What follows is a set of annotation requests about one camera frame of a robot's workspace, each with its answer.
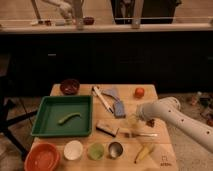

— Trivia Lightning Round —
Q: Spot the blue sponge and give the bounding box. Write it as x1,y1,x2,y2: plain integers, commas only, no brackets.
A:
113,101,126,118

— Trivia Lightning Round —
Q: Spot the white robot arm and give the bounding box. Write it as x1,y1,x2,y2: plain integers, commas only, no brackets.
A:
127,97,213,153

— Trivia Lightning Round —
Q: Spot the white small bowl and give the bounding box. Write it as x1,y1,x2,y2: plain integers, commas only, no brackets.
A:
63,140,83,161

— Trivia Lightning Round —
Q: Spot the dark purple bowl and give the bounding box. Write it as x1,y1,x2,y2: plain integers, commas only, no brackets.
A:
60,79,80,95

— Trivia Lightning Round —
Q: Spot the orange bowl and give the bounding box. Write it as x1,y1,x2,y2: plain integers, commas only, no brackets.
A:
24,143,60,171

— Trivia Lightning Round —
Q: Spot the dark red background bowl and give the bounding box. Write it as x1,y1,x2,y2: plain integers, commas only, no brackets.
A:
83,17,95,25

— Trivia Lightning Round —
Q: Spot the silver fork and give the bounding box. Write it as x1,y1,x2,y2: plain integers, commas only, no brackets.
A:
120,132,158,138

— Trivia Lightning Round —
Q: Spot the bunch of dark grapes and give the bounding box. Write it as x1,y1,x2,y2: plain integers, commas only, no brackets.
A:
146,119,155,128

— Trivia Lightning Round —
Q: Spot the red tomato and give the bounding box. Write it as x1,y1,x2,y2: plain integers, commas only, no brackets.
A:
134,87,145,98

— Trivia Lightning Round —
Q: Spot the wooden block brush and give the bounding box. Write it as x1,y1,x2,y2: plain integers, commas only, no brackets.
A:
96,121,118,137

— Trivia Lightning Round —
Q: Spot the yellow banana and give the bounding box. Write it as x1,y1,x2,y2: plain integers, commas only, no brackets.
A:
134,143,155,164

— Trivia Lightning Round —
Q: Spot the metal cup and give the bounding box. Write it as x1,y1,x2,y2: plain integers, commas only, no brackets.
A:
108,142,123,159

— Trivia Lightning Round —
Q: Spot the light green cup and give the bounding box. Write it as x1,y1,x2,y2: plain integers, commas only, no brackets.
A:
87,143,104,160

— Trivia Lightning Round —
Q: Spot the wooden table board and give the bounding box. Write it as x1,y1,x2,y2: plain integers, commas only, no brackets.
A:
28,83,180,171

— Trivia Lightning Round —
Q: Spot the green bean pod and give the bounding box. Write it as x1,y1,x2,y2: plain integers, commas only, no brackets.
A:
58,113,81,125

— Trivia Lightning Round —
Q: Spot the green plastic tray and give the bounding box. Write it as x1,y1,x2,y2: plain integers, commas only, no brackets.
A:
31,95,93,137

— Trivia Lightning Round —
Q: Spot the black chair base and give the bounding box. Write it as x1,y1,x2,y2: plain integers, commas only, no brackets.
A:
0,76,37,160

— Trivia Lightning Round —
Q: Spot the white handled knife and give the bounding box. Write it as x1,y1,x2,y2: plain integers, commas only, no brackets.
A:
92,86,114,114

